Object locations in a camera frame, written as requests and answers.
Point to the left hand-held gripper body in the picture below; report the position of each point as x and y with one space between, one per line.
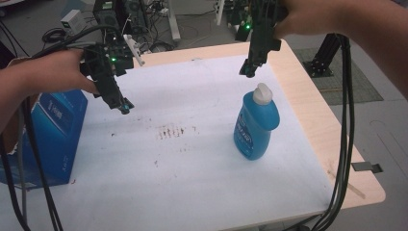
103 69

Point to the black computer tower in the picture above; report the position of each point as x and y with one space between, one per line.
107 14

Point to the blue detergent bottle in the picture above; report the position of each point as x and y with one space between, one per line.
255 125

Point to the person's right hand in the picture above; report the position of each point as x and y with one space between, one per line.
304 19

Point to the white cloth mat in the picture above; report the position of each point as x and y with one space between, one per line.
179 150

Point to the black metal stand base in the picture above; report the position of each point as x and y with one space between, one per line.
322 57

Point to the grey tape piece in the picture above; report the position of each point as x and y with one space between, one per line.
366 167

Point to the dark floor mat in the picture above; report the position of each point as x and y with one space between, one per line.
336 75

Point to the white power adapter box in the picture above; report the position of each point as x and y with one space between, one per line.
74 21

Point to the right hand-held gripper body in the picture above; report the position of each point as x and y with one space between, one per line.
263 30

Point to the blue cardboard box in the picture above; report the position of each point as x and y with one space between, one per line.
45 138

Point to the person's left hand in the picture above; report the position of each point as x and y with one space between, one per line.
65 71

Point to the white desk leg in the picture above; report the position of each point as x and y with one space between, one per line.
172 20

